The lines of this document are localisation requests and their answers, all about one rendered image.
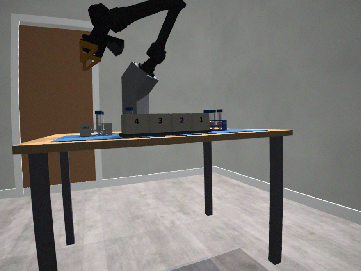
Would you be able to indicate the blue tube rack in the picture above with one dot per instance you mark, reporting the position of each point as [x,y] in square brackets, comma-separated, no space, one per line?
[224,126]

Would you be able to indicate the sample tube with blue cap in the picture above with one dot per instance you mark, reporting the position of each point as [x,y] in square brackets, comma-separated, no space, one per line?
[129,110]
[212,117]
[219,117]

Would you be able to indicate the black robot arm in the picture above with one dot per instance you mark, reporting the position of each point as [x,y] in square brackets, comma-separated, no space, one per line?
[118,19]

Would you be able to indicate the beige bucket adapter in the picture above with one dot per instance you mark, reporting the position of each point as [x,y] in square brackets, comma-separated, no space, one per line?
[200,121]
[158,123]
[134,123]
[180,122]

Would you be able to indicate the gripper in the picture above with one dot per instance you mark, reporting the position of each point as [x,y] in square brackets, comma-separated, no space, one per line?
[92,46]

